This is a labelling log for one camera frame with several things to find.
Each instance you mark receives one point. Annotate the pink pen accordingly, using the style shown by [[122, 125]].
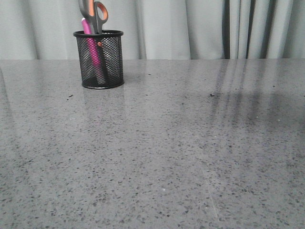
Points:
[[94, 53]]

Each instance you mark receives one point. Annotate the grey orange scissors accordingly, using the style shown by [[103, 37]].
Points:
[[95, 13]]

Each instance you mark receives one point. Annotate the black mesh pen holder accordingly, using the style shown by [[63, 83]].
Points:
[[109, 46]]

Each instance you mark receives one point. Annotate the grey curtain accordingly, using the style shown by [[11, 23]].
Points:
[[159, 29]]

